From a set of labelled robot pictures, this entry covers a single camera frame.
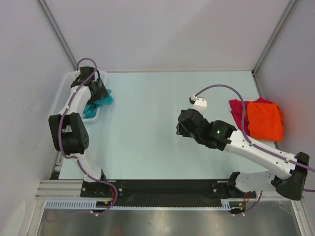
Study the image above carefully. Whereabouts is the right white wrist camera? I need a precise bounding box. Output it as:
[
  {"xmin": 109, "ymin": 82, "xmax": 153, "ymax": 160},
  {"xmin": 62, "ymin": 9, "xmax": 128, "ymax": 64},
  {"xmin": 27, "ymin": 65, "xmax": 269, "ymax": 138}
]
[{"xmin": 189, "ymin": 96, "xmax": 207, "ymax": 115}]

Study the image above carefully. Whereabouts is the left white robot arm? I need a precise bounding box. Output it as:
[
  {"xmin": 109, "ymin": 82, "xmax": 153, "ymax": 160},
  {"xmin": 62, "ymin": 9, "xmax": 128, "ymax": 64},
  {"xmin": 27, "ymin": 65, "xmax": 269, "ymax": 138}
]
[{"xmin": 48, "ymin": 66, "xmax": 109, "ymax": 197}]

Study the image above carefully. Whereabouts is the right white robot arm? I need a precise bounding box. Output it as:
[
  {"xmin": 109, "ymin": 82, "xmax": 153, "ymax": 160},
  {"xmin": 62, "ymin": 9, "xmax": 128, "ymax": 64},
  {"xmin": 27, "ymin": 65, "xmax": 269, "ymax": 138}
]
[{"xmin": 176, "ymin": 109, "xmax": 310, "ymax": 201}]

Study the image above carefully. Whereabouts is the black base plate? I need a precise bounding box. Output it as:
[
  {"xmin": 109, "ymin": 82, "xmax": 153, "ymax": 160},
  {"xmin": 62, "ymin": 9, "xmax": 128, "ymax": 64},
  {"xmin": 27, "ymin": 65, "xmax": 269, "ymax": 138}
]
[{"xmin": 80, "ymin": 179, "xmax": 256, "ymax": 207}]

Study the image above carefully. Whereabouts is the white plastic basket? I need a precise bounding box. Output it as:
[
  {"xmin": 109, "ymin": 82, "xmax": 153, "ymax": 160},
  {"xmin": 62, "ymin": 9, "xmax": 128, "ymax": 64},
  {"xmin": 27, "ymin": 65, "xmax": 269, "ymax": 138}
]
[{"xmin": 51, "ymin": 71, "xmax": 101, "ymax": 124}]

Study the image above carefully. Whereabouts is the orange folded t shirt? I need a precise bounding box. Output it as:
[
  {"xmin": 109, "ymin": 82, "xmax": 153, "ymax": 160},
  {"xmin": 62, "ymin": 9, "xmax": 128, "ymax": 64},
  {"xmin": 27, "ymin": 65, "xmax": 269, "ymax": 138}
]
[{"xmin": 247, "ymin": 102, "xmax": 284, "ymax": 142}]

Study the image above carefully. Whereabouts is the aluminium frame rail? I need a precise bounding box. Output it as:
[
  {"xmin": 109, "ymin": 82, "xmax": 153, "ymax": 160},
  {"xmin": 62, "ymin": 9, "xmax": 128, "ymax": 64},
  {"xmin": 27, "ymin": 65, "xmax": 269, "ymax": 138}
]
[{"xmin": 35, "ymin": 180, "xmax": 83, "ymax": 200}]

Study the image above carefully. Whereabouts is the teal t shirt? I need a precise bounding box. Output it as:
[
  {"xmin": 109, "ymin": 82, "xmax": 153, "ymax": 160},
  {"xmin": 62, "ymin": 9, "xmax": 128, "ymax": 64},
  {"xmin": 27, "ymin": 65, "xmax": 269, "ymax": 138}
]
[{"xmin": 83, "ymin": 89, "xmax": 114, "ymax": 119}]

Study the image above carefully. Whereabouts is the white slotted cable duct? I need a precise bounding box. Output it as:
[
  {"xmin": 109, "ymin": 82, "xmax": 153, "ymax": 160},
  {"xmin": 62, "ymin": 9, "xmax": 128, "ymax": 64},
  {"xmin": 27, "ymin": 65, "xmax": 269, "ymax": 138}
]
[{"xmin": 45, "ymin": 200, "xmax": 245, "ymax": 211}]

